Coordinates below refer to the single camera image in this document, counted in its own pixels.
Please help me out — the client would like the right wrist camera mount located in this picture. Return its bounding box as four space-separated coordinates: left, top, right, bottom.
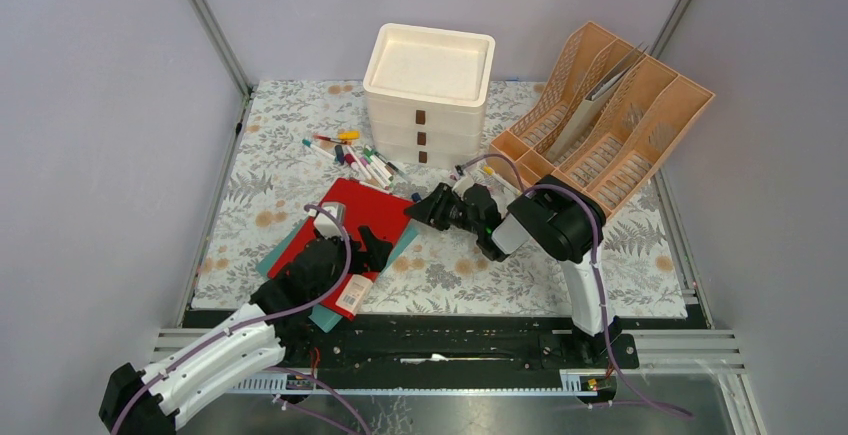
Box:
452 175 491 200

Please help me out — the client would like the dark blue marker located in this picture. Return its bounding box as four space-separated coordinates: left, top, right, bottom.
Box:
334 145 346 165

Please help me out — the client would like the red folder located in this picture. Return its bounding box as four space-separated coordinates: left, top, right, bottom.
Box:
286 177 415 322

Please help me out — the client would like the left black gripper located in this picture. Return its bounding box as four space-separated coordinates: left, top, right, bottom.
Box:
310 225 392 303

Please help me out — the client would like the teal capped white marker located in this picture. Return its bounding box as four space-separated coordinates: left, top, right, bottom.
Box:
301 139 336 162

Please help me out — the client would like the beige folder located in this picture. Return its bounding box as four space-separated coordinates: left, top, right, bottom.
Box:
545 42 646 162

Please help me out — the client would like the teal folder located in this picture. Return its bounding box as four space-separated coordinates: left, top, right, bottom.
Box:
255 219 418 332

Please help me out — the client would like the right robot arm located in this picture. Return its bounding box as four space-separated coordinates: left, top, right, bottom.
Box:
404 175 640 370

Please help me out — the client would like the orange plastic file rack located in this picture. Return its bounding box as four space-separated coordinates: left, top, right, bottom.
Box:
489 22 714 215

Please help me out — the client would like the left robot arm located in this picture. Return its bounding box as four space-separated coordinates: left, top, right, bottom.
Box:
98 226 394 434

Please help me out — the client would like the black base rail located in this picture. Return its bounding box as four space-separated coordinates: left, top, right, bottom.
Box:
182 309 710 394

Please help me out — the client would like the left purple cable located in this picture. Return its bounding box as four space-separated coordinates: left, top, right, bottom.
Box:
109 203 372 435

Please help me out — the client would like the yellow capped white marker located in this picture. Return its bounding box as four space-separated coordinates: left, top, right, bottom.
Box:
482 165 522 196

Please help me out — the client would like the green capped marker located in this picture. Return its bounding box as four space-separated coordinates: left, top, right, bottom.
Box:
364 145 407 179

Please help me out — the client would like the red capped marker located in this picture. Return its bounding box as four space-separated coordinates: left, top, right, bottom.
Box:
344 152 372 182

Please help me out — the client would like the white three-drawer organizer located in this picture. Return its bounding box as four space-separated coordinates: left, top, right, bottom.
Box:
363 23 496 169

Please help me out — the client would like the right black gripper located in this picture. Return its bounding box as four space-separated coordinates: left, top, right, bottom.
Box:
404 182 483 236

